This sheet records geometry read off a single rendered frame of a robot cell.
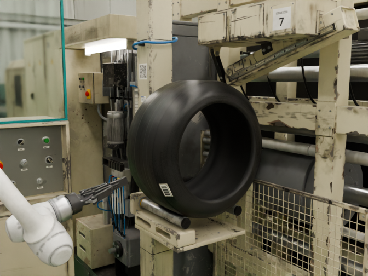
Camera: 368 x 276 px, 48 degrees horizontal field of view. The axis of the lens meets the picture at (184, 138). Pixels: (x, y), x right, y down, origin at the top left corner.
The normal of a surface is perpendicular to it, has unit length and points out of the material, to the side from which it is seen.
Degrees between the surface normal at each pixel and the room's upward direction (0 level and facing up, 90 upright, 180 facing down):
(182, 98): 53
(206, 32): 90
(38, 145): 90
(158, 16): 90
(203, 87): 44
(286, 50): 90
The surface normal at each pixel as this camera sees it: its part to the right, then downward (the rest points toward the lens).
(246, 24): -0.82, 0.07
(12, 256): 0.58, 0.11
